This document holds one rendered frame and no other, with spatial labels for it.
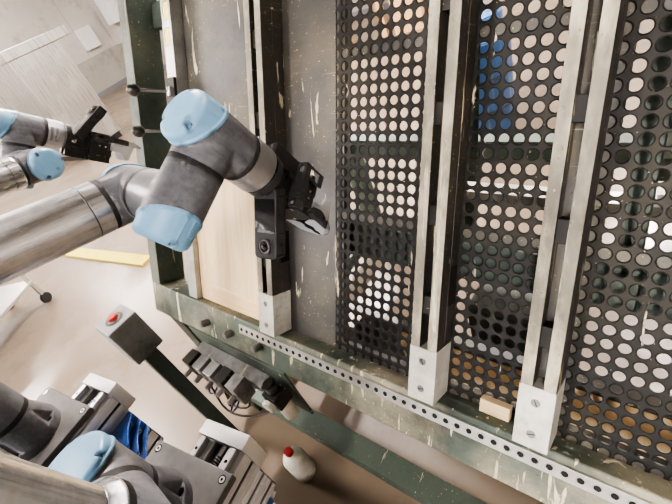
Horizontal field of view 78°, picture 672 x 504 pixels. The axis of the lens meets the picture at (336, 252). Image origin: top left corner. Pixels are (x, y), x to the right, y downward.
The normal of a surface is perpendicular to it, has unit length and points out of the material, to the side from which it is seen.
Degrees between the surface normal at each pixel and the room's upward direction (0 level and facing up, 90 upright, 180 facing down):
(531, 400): 60
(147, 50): 90
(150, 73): 90
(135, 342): 90
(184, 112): 27
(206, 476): 0
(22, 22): 90
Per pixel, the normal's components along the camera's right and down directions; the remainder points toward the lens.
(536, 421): -0.63, 0.21
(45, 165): 0.84, 0.08
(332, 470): -0.32, -0.73
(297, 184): -0.48, -0.33
